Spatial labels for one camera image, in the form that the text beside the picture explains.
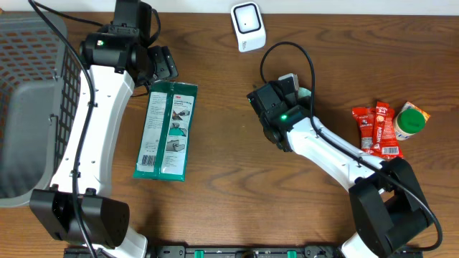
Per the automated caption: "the light green wipes pack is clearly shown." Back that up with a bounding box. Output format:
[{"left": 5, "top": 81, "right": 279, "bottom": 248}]
[{"left": 298, "top": 87, "right": 311, "bottom": 99}]

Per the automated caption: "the red snack bag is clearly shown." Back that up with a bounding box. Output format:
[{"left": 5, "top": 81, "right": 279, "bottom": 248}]
[{"left": 352, "top": 107, "right": 404, "bottom": 160}]

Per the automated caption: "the red stick sachet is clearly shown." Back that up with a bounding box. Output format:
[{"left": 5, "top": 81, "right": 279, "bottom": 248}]
[{"left": 372, "top": 102, "right": 389, "bottom": 153}]

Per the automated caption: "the small orange box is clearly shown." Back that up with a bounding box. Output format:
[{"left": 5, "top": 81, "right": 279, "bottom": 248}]
[{"left": 401, "top": 101, "right": 430, "bottom": 121}]

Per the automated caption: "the green lid jar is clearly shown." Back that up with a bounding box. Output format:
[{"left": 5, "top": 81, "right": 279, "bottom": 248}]
[{"left": 393, "top": 108, "right": 426, "bottom": 140}]

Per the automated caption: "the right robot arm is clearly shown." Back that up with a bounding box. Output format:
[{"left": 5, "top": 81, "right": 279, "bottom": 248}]
[{"left": 247, "top": 79, "right": 433, "bottom": 257}]

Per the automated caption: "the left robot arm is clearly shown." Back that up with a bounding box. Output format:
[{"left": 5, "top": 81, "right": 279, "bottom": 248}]
[{"left": 29, "top": 0, "right": 178, "bottom": 257}]

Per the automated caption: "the white barcode scanner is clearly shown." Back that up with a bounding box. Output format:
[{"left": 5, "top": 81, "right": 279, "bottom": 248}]
[{"left": 230, "top": 1, "right": 267, "bottom": 52}]

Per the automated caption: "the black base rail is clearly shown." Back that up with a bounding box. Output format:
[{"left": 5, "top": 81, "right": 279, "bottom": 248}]
[{"left": 63, "top": 244, "right": 424, "bottom": 258}]

